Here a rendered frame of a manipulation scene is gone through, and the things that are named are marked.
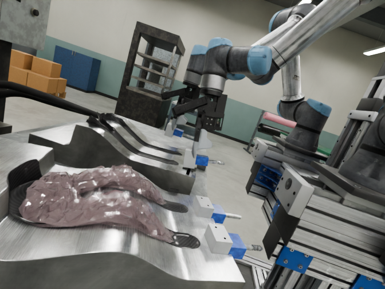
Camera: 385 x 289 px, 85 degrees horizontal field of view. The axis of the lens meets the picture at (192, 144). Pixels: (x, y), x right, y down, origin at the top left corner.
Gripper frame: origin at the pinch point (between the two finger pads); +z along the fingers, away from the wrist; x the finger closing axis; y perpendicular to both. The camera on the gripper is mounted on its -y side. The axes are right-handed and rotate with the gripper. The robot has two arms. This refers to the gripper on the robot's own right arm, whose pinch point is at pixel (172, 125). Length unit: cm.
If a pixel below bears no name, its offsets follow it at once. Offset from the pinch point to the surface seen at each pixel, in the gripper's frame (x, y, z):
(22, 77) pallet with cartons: 321, -343, 64
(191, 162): -31.1, 11.9, 3.3
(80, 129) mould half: -35.9, -21.3, 2.9
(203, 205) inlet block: -48, 17, 7
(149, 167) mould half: -36.0, 0.6, 7.1
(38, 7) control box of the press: 7, -73, -30
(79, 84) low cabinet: 572, -373, 73
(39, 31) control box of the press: 9, -73, -20
